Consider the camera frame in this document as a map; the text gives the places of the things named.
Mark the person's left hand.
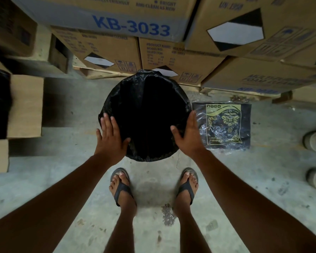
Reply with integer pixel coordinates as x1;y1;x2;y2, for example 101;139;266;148
94;113;131;167

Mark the person's right hand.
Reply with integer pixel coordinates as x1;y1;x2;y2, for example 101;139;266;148
170;111;206;159

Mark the black bag-lined trash bin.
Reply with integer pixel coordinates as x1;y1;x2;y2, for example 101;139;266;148
98;70;193;163

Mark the person's left forearm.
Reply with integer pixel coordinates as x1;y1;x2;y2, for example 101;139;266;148
0;153;114;253

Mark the person's right forearm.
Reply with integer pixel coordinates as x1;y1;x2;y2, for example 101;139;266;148
192;150;316;253

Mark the black flip-flop sandal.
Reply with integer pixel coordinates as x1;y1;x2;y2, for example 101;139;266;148
176;167;199;206
110;167;135;207

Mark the pack of black trash bags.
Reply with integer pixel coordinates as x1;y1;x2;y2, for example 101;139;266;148
192;101;252;152

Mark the open plain cardboard box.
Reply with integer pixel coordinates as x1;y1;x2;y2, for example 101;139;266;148
0;54;44;174

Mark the person's left leg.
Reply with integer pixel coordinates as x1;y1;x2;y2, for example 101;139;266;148
104;172;137;253

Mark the person's leg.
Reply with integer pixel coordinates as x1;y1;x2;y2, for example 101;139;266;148
172;172;212;253
104;172;137;253

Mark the person's right leg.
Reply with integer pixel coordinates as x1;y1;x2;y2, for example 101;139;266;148
172;172;212;253

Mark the stack of printed cardboard boxes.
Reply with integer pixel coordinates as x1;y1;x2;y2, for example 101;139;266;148
0;0;316;96

